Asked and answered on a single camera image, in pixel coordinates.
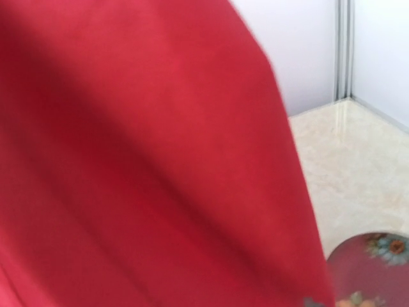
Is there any red student backpack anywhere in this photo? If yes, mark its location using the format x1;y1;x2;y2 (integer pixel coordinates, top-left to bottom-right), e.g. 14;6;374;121
1;1;335;306

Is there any right frame post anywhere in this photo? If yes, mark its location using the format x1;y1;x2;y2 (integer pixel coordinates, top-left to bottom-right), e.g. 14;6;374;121
334;0;355;101

